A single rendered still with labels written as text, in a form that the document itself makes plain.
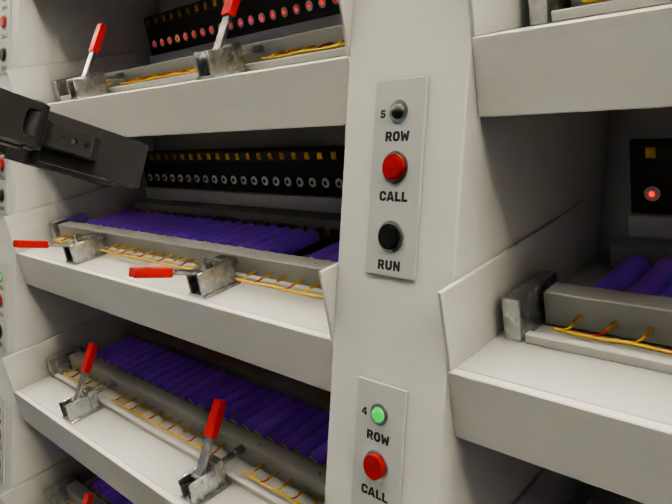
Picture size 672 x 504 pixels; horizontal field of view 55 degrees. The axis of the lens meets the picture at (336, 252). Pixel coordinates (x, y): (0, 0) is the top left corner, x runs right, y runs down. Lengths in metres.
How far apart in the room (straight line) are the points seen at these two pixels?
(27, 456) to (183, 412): 0.35
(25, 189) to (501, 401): 0.74
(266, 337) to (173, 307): 0.13
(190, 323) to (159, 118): 0.20
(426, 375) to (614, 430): 0.11
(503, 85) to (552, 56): 0.03
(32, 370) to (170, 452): 0.34
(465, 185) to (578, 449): 0.15
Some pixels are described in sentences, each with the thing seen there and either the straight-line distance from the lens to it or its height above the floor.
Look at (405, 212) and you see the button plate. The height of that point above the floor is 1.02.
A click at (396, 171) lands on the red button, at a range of 0.40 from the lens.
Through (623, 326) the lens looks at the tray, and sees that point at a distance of 0.41.
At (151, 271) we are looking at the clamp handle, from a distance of 0.55.
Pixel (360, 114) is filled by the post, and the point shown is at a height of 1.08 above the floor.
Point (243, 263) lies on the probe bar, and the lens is 0.60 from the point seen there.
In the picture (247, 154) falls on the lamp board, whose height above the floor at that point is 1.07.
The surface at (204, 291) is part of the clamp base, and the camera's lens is 0.58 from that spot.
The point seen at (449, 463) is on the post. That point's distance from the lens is 0.41.
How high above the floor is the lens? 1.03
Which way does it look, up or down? 5 degrees down
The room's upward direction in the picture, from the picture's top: 3 degrees clockwise
